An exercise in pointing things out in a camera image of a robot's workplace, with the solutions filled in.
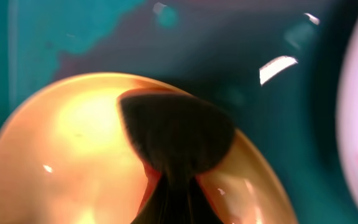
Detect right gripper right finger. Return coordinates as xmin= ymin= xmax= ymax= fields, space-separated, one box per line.
xmin=179 ymin=177 xmax=223 ymax=224

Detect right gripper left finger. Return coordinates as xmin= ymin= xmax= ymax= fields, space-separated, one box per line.
xmin=131 ymin=175 xmax=179 ymax=224

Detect red sponge with green scourer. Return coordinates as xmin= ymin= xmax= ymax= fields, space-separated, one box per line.
xmin=116 ymin=88 xmax=236 ymax=215

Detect green-rimmed plate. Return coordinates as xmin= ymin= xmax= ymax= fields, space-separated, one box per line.
xmin=0 ymin=73 xmax=297 ymax=224

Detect teal plastic tray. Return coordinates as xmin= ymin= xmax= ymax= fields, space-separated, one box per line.
xmin=0 ymin=0 xmax=358 ymax=224

